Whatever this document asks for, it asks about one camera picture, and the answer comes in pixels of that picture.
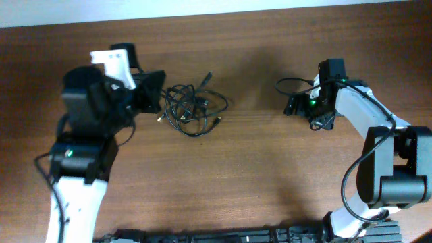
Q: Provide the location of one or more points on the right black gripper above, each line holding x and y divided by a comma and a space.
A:
327, 123

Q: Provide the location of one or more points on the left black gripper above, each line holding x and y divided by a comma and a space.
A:
147, 90

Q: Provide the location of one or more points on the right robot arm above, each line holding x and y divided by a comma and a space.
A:
393, 172

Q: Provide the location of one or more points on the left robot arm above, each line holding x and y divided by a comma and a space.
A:
98, 107

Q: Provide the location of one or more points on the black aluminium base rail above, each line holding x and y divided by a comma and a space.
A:
253, 234

